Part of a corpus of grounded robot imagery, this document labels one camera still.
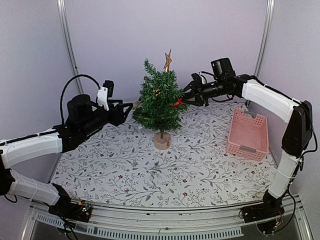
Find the pink plastic basket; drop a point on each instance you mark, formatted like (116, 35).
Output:
(248, 135)

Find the front aluminium rail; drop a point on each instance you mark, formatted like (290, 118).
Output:
(115, 222)

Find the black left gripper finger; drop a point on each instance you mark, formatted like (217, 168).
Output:
(125, 109)
(120, 103)

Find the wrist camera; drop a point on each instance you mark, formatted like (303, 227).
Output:
(104, 93)
(198, 79)

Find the gold bell ornament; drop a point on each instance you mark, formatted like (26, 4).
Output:
(135, 105)

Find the gold star tree topper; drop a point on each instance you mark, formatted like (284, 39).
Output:
(168, 61)

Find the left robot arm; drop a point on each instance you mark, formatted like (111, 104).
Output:
(85, 118)

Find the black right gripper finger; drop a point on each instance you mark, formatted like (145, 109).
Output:
(189, 89)
(196, 102)

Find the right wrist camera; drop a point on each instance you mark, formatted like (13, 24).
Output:
(198, 79)

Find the small green christmas tree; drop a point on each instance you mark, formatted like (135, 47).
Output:
(155, 112)

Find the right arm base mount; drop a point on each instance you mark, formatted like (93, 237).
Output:
(269, 215)

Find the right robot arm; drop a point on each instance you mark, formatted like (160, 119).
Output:
(297, 115)

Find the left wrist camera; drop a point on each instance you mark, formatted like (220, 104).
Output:
(104, 93)

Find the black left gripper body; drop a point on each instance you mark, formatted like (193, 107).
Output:
(115, 120)

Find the red ribbon bow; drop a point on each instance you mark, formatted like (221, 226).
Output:
(179, 101)

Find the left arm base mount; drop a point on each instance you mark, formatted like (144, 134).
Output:
(80, 211)

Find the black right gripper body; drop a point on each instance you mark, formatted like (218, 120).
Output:
(201, 92)

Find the floral patterned table mat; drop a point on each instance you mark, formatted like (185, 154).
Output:
(121, 166)

